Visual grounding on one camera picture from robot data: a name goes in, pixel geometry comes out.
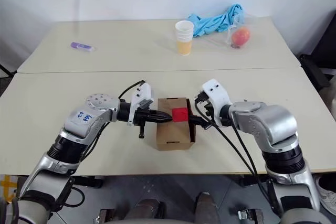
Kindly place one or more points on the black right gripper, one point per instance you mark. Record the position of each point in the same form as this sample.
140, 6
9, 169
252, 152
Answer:
207, 112

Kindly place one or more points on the black chair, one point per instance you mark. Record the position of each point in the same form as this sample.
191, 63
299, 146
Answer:
315, 69

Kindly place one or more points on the light blue cloth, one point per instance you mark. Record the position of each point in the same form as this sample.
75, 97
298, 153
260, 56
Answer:
210, 24

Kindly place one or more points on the white sneaker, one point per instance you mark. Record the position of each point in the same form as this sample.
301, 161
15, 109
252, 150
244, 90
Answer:
328, 197

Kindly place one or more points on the purple stick in clear wrap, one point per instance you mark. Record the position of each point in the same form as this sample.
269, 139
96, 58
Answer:
80, 46

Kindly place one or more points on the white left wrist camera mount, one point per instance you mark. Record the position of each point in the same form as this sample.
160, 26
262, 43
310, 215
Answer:
143, 93

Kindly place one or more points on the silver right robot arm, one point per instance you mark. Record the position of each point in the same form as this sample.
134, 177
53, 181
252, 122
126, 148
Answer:
275, 124

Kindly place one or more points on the black table leg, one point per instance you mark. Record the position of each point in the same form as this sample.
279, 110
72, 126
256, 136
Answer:
6, 69

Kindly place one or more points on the grey metal bracket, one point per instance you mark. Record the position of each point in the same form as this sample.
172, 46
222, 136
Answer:
249, 216
105, 216

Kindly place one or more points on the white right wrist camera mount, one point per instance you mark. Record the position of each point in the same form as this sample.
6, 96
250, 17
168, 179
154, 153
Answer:
218, 95

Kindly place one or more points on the red cube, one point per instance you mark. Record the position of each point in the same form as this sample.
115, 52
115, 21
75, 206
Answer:
180, 115

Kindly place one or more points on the cup with orange drink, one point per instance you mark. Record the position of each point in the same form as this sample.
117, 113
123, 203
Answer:
183, 48

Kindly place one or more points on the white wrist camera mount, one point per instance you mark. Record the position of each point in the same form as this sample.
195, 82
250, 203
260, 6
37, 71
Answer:
143, 93
218, 95

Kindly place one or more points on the brown cardboard box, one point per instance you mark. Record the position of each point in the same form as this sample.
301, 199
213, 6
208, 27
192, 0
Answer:
170, 134

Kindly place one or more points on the white paper cup stack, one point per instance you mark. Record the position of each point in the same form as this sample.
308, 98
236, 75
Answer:
185, 28

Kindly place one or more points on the dark brown rounded shape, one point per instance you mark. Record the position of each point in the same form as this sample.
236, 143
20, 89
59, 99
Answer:
207, 208

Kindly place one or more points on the red apple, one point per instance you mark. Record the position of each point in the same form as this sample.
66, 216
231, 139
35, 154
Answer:
240, 36

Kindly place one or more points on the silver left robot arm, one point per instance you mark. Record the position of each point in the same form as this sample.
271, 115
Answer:
78, 123

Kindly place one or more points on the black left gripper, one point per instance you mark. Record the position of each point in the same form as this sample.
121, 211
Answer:
140, 118

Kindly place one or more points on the black table frame bar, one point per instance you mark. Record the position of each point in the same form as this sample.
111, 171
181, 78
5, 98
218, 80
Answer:
89, 182
252, 180

